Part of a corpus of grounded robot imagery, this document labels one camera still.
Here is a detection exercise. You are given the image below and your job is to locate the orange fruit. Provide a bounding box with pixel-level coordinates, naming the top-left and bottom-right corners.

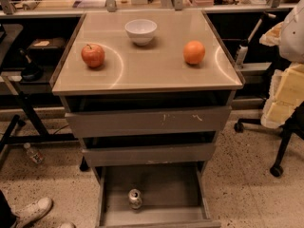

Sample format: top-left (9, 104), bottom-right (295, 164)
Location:
top-left (183, 41), bottom-right (205, 65)

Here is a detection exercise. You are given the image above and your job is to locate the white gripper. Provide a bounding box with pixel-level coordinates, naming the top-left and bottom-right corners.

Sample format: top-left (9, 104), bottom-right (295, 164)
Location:
top-left (259, 22), bottom-right (304, 107)

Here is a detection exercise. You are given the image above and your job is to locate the black joystick device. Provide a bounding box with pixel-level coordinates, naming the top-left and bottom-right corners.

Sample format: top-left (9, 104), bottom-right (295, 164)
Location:
top-left (19, 48), bottom-right (44, 82)

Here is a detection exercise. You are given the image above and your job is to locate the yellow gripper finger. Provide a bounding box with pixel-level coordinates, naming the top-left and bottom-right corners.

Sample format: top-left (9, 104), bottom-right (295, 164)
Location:
top-left (260, 69), bottom-right (295, 129)

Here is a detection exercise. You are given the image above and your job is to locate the plastic water bottle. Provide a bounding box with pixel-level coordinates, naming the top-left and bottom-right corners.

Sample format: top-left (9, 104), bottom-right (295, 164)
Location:
top-left (24, 142), bottom-right (44, 163)

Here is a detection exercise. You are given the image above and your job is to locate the top grey drawer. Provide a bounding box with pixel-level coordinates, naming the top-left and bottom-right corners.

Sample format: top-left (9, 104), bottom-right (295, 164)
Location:
top-left (66, 106), bottom-right (231, 138)

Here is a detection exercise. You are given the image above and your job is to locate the silver 7up can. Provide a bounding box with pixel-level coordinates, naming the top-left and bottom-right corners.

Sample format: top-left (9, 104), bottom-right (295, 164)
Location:
top-left (128, 189), bottom-right (143, 210)

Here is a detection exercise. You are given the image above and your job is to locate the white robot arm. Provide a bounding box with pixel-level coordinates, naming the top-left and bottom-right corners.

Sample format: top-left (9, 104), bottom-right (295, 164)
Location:
top-left (259, 0), bottom-right (304, 128)

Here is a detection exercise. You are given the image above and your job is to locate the black desk frame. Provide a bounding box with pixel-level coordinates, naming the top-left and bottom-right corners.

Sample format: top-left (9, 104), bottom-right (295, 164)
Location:
top-left (0, 23), bottom-right (79, 171)

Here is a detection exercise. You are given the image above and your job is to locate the bottom open grey drawer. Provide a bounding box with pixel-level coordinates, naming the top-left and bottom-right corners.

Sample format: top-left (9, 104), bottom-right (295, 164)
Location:
top-left (96, 162), bottom-right (220, 228)

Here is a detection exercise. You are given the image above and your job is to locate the middle grey drawer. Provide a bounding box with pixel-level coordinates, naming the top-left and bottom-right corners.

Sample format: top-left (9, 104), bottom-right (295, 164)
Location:
top-left (83, 143), bottom-right (216, 167)

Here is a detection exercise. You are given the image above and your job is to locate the white bowl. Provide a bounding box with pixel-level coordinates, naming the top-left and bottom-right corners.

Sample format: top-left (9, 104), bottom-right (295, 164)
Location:
top-left (124, 19), bottom-right (158, 46)

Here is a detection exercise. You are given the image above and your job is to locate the black office chair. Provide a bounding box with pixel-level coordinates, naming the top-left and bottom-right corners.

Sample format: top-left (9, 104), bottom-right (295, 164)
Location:
top-left (234, 103), bottom-right (304, 178)

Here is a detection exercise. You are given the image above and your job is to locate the white sneaker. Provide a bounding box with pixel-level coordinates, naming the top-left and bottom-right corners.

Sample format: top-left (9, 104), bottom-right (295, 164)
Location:
top-left (58, 222), bottom-right (76, 228)
top-left (11, 197), bottom-right (53, 228)

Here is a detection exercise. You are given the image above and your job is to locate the grey drawer cabinet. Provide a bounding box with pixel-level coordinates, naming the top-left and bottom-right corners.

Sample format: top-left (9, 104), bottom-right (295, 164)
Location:
top-left (49, 9), bottom-right (246, 228)

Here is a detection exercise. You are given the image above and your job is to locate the red apple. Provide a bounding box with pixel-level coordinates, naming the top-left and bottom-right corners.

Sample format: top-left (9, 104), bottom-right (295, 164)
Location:
top-left (81, 44), bottom-right (105, 68)

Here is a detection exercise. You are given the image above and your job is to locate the black box with label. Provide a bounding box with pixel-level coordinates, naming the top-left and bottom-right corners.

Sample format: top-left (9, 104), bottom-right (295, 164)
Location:
top-left (27, 37), bottom-right (67, 57)

